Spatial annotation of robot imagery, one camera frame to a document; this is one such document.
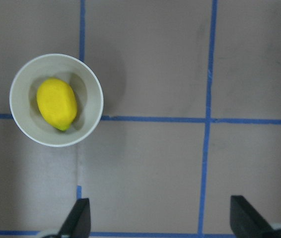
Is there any white bowl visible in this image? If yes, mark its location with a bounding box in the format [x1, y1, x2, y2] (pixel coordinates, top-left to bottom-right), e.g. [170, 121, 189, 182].
[9, 54, 104, 147]

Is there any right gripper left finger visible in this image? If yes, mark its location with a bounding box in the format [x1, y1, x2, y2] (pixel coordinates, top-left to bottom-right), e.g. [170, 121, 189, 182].
[58, 198, 91, 238]

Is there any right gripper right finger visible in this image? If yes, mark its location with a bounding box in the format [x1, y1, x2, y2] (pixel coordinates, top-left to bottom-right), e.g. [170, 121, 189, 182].
[230, 195, 281, 238]

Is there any yellow lemon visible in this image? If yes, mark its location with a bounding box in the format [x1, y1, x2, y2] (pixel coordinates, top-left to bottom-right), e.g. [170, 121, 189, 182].
[36, 78, 77, 131]

